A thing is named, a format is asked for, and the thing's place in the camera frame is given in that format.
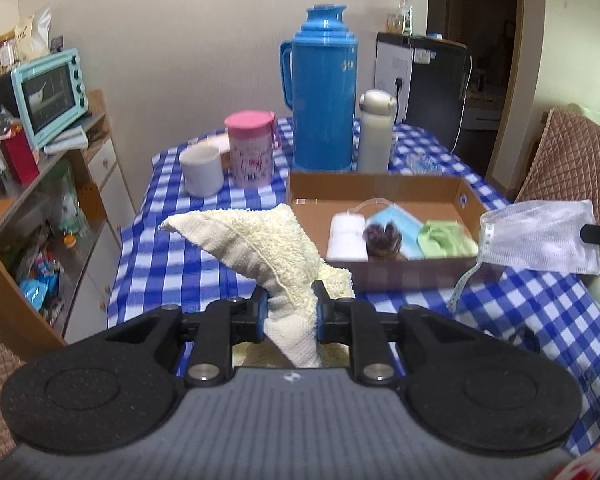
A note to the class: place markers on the black mini fridge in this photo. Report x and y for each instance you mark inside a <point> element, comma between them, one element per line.
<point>429,78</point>

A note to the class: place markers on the cardboard tray box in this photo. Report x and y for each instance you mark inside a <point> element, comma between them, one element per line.
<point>316,198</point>

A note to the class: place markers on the white folded cloth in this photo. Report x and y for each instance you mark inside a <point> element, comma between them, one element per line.
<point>346,241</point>

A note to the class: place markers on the blue thermos flask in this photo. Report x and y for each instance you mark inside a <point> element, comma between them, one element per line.
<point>319,67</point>

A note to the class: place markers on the snack bags on oven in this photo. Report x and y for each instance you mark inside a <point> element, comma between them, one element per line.
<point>27,42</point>

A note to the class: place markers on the cream yellow towel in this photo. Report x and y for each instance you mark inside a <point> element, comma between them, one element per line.
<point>271,248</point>

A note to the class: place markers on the pink hello kitty cup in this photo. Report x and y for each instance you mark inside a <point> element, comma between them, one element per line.
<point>253,139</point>

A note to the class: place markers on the blue white checkered tablecloth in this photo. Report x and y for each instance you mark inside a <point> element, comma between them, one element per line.
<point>158,267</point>

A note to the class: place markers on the tissue pack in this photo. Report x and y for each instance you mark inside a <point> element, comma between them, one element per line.
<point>420,163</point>

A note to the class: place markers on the wooden shelf cabinet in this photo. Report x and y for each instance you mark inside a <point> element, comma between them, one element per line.
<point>60,242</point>

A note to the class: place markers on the dark purple scrunchie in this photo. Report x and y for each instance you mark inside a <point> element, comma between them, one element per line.
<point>382,242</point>

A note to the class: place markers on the red container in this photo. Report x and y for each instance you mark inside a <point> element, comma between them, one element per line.
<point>19,157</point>

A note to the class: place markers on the clear plastic bottle on fridge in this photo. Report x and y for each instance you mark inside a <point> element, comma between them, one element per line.
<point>405,11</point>

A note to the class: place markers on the light green cloth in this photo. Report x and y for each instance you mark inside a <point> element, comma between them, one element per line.
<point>442,239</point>

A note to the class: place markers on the mint green toaster oven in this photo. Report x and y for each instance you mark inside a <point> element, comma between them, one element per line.
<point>50,95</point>

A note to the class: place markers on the white ceramic mug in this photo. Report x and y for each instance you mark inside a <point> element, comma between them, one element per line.
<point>202,170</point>

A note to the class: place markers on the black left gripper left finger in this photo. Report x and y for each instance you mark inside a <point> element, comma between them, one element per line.
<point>216,330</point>

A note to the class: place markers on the white mesh bag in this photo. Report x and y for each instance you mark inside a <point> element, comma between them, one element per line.
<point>538,235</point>

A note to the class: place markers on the blue face mask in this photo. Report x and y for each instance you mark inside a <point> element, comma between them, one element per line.
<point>407,224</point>

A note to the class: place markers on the brown quilted chair right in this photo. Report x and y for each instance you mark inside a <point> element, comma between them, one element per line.
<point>566,165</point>

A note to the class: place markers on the white insulated bottle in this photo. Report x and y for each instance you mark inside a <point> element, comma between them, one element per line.
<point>376,131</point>

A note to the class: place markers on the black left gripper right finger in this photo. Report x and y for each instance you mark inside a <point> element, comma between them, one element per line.
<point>366,332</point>

